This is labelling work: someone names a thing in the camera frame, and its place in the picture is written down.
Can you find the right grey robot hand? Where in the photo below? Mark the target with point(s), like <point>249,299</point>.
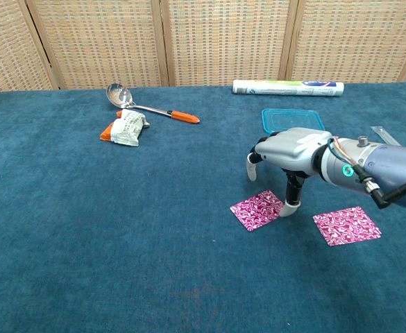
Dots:
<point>289,149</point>

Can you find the pink patterned square cloth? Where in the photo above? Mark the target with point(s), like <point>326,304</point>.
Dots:
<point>346,227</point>

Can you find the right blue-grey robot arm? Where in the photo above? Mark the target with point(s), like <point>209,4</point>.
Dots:
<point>397,166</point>

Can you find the blue plastic container lid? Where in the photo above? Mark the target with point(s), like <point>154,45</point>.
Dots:
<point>293,119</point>

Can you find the white printed roll tube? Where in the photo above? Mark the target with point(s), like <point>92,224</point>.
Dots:
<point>286,88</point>

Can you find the clear plastic tube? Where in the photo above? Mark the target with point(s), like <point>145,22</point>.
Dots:
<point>384,136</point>

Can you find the woven folding screen panel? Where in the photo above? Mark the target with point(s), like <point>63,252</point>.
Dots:
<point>98,41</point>
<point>1,45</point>
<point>227,41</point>
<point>352,38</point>

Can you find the blue carpet table cover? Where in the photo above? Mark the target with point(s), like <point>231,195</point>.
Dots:
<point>154,225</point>

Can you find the crumpled white orange snack packet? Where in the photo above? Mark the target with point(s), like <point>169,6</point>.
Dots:
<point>128,128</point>

